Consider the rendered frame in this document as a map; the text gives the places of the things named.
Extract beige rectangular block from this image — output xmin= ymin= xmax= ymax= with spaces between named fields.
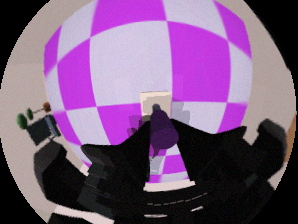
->
xmin=140 ymin=91 xmax=172 ymax=121

